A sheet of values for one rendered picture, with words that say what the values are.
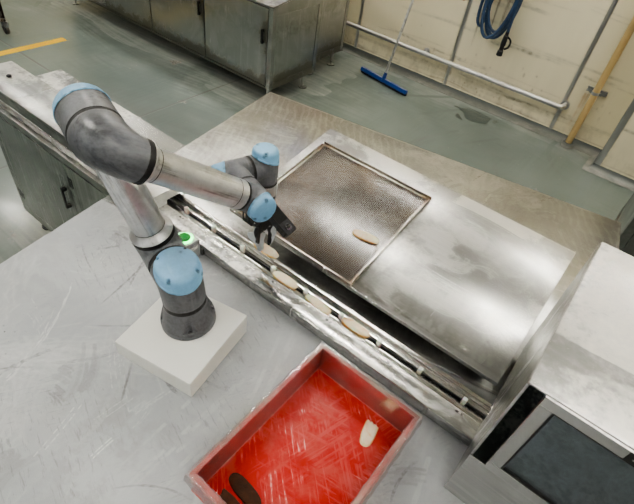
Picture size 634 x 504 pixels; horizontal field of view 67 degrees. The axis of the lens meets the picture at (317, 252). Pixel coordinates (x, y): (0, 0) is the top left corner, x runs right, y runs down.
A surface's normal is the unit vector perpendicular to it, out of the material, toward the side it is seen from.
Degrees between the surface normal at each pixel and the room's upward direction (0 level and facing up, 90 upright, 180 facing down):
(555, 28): 90
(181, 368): 4
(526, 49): 90
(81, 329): 0
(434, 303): 10
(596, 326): 0
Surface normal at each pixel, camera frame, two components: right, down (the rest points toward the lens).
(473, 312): 0.01, -0.62
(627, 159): -0.62, 0.49
